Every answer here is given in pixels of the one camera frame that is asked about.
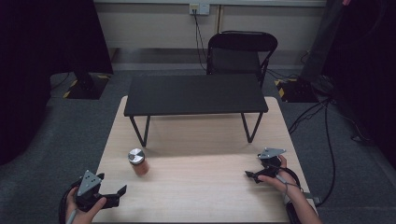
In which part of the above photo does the black wall socket cable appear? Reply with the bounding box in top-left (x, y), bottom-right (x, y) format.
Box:
top-left (192, 8), bottom-right (208, 73)

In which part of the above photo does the white wall socket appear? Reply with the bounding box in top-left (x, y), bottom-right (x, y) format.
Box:
top-left (189, 3), bottom-right (211, 17)

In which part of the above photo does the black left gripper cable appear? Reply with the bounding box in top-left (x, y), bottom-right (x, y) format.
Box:
top-left (57, 179), bottom-right (82, 224)

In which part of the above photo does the dark curtain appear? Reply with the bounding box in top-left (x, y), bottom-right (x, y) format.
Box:
top-left (0, 0), bottom-right (114, 166)
top-left (300, 0), bottom-right (396, 171)

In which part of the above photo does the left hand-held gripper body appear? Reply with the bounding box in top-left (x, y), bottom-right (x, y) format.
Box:
top-left (75, 169), bottom-right (110, 213)

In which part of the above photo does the black stand base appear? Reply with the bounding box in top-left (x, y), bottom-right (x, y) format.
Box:
top-left (274, 77), bottom-right (321, 104)
top-left (62, 70), bottom-right (112, 101)

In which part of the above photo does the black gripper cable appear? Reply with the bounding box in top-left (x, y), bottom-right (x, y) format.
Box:
top-left (57, 179), bottom-right (82, 224)
top-left (279, 167), bottom-right (303, 189)

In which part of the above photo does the black folding chair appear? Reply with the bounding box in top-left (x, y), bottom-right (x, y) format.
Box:
top-left (205, 30), bottom-right (279, 90)

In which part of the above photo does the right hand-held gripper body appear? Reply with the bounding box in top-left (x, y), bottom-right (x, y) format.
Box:
top-left (256, 147), bottom-right (287, 180)

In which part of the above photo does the orange jar with silver lid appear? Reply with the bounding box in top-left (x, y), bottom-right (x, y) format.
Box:
top-left (127, 147), bottom-right (150, 177)

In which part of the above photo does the person's left hand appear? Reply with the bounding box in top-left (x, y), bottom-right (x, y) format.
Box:
top-left (64, 186), bottom-right (107, 224)

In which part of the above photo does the black low shelf table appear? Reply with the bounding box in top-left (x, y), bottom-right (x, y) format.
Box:
top-left (123, 73), bottom-right (270, 148)

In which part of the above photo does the grey right gripper cable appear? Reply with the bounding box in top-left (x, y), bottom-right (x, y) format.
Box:
top-left (275, 174), bottom-right (322, 207)

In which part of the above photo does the black floor cable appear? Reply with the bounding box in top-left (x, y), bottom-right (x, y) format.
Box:
top-left (288, 97), bottom-right (338, 208)

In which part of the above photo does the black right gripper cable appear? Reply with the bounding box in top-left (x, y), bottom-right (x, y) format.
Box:
top-left (279, 167), bottom-right (303, 189)

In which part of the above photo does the person's right hand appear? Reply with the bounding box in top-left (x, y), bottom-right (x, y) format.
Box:
top-left (258, 154), bottom-right (303, 200)

